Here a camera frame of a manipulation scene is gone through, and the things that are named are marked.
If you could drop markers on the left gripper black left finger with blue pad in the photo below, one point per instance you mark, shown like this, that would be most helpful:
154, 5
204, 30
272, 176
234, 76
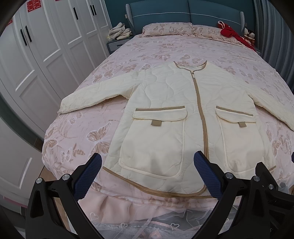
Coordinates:
42, 217

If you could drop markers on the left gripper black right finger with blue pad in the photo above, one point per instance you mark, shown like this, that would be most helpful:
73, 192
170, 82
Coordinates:
243, 208

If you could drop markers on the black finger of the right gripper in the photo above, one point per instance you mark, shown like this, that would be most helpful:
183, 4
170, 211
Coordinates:
292, 158

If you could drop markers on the cream quilted zip jacket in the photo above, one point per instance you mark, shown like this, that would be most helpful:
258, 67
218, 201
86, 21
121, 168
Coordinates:
175, 111

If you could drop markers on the pink butterfly bedspread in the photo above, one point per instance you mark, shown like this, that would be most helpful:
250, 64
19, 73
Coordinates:
72, 138

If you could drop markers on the grey curtain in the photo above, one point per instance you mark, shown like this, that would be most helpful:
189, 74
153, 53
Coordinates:
275, 40

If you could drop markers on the small plush toys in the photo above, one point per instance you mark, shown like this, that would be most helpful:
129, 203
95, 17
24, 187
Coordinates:
249, 36

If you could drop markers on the red fabric item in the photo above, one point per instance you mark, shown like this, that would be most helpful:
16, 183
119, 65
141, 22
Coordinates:
229, 32

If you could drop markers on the right pink floral pillow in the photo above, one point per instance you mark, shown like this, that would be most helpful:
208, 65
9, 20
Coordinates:
208, 32

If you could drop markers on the pink floral pillow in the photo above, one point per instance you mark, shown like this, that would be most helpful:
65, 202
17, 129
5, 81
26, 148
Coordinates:
167, 28
208, 32

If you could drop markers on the white panelled wardrobe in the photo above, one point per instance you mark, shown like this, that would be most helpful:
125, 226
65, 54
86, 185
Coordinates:
47, 51

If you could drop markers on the teal upholstered headboard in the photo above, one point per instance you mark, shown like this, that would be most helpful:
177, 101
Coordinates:
142, 13

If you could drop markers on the grey bedside table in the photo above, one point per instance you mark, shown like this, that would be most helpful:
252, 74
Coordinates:
114, 45

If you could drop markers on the left pink floral pillow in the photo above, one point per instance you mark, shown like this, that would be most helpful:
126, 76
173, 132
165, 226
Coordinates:
167, 28

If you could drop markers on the pile of beige cloths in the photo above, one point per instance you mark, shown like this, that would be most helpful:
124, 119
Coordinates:
119, 32

